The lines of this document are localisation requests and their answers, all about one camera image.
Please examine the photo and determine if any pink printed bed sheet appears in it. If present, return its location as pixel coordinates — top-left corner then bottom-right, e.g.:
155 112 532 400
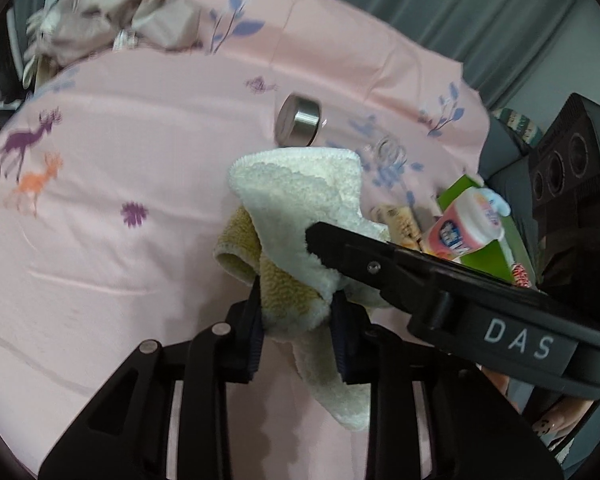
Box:
0 0 492 480

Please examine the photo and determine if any red white printed packet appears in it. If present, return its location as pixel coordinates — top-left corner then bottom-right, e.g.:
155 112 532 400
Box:
511 262 537 289

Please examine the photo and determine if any clear glass jar metal lid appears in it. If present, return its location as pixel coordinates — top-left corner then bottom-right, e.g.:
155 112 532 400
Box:
275 94 416 176

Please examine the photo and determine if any dark grey sofa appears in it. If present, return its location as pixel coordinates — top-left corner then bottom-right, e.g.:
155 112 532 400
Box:
479 120 536 187

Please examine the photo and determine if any cream fleece towel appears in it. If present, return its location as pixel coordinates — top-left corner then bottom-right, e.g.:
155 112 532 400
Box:
214 146 396 432

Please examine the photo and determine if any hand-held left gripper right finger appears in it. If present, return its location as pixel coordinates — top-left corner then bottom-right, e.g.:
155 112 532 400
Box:
330 292 566 480

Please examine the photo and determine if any patterned cushion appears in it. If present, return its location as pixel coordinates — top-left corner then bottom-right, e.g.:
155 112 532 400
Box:
495 107 547 149

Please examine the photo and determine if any grey curtain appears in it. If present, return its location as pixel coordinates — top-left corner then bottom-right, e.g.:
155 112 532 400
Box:
275 0 600 111

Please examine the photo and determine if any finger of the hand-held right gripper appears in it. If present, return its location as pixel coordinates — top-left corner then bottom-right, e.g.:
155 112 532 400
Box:
305 221 481 317

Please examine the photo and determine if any yellow tissue pack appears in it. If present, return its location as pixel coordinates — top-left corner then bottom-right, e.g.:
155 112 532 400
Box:
375 203 424 251

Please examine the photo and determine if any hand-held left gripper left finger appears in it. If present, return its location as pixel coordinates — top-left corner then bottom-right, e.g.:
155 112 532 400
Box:
37 280 266 480

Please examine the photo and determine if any pink gum jar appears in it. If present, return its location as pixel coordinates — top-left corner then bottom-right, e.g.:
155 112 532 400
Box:
422 189 511 261

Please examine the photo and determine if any crumpled pale pink cloth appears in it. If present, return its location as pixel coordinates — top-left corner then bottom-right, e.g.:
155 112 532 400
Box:
22 0 203 86

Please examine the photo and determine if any person's right hand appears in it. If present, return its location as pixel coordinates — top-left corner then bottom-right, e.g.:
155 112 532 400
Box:
480 366 598 466

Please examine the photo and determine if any green box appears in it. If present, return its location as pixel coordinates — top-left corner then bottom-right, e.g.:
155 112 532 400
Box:
437 175 520 282

